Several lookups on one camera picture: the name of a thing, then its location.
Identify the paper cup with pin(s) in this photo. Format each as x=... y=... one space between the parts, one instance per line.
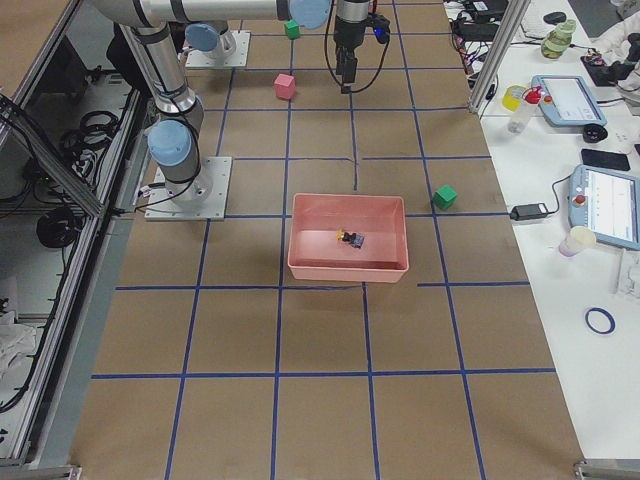
x=578 y=239

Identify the green glass jar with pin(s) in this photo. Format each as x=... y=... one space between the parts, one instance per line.
x=557 y=41

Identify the black power adapter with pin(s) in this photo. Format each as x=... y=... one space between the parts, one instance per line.
x=525 y=212

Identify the teach pendant near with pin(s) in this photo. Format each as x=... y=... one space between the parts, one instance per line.
x=606 y=202

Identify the green cube far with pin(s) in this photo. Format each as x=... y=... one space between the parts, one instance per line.
x=292 y=29

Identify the black smartphone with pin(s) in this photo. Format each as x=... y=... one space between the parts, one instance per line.
x=605 y=160

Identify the green cube near bin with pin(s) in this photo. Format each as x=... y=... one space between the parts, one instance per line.
x=444 y=197

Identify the white cloth bundle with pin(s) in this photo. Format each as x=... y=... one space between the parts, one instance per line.
x=17 y=342

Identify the black round cap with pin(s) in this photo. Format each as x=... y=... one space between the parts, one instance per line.
x=593 y=133

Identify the pink plastic bin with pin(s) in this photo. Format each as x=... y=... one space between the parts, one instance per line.
x=315 y=253

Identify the aluminium frame post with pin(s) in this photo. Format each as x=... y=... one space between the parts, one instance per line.
x=509 y=24

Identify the yellow tape roll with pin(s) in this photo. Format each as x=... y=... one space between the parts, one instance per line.
x=513 y=97

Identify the yellow black button module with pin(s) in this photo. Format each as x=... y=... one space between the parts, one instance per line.
x=354 y=239

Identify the clear squeeze bottle red cap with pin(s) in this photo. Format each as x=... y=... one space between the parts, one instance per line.
x=530 y=100

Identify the teach pendant far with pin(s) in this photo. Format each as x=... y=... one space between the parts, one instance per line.
x=568 y=101

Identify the pink cube centre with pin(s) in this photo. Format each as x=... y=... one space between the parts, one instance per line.
x=284 y=86

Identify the teach pendant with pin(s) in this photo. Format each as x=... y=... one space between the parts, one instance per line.
x=568 y=101
x=606 y=202

